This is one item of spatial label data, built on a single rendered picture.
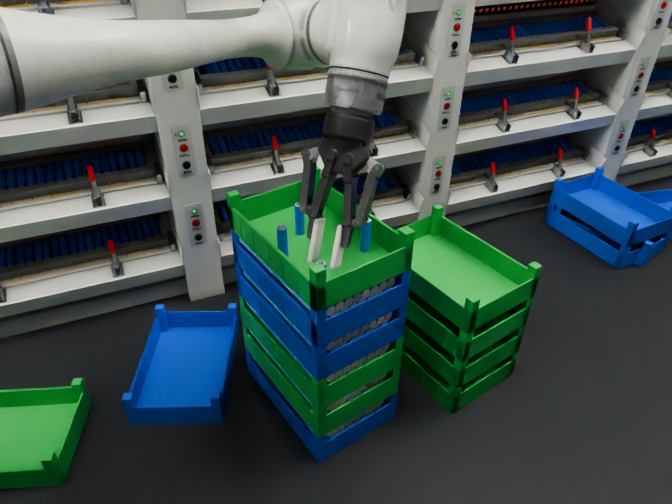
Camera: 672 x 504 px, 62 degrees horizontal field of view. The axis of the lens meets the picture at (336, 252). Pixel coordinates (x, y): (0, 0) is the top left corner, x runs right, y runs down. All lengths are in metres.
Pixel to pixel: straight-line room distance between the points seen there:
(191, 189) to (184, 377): 0.44
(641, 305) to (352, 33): 1.19
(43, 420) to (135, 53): 0.92
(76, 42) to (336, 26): 0.36
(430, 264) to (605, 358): 0.51
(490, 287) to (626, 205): 0.88
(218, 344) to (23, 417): 0.44
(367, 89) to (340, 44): 0.07
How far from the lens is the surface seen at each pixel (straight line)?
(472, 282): 1.23
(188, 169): 1.35
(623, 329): 1.62
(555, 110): 1.92
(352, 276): 0.88
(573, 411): 1.37
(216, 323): 1.46
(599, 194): 2.04
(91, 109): 1.33
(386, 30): 0.82
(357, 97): 0.81
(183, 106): 1.30
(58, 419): 1.37
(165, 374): 1.38
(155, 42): 0.68
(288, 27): 0.90
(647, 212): 1.97
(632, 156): 2.25
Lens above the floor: 0.99
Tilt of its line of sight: 35 degrees down
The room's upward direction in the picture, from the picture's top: straight up
